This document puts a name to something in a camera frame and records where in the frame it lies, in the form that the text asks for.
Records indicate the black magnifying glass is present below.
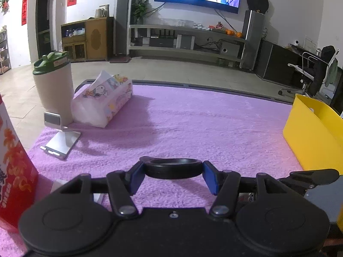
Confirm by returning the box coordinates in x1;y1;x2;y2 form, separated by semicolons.
140;156;203;180

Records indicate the yellow plastic storage bin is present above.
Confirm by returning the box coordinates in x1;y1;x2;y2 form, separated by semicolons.
283;95;342;232

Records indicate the purple fluffy table mat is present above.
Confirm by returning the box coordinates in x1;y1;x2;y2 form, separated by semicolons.
0;84;305;257

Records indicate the silver phone stand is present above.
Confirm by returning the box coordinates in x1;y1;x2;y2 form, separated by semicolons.
40;111;81;160

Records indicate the cartoon print tissue pack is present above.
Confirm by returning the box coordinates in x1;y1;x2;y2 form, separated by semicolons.
71;70;133;128

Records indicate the red gift box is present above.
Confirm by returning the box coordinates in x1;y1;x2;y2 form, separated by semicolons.
0;102;38;232

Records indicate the black office chair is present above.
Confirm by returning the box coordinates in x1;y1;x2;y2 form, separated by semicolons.
278;45;340;97

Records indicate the black low cabinet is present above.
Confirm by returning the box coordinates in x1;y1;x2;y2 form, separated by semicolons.
254;40;303;88

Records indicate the beige cup green lid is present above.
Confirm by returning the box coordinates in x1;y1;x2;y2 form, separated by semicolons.
33;51;74;126

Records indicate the grey TV console shelf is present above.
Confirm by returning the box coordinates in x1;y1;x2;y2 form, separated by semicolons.
127;24;247;64

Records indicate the wooden cabinet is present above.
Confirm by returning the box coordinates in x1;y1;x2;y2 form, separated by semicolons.
60;17;114;62

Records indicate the tall grey floor speaker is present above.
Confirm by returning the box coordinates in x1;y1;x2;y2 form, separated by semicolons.
240;10;265;70

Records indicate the left tall grey speaker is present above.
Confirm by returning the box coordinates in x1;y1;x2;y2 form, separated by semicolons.
114;0;135;56

